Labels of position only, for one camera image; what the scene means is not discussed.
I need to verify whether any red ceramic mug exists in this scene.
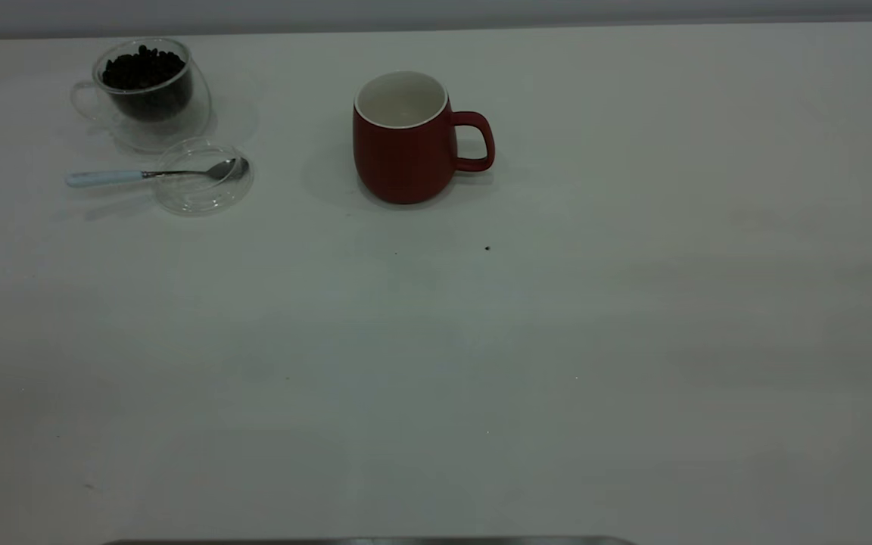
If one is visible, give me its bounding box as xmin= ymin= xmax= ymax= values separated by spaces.
xmin=352 ymin=70 xmax=496 ymax=205

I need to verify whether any metal spoon with white handle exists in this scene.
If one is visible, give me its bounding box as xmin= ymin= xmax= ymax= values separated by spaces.
xmin=65 ymin=157 xmax=249 ymax=188

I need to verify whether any round clear glass lid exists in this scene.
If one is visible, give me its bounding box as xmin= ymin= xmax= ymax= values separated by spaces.
xmin=152 ymin=138 xmax=255 ymax=216

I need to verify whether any clear glass cup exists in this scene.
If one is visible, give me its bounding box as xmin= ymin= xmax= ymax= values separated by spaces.
xmin=70 ymin=36 xmax=212 ymax=154

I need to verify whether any dark coffee beans pile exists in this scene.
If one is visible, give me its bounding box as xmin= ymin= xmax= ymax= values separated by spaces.
xmin=101 ymin=45 xmax=195 ymax=122

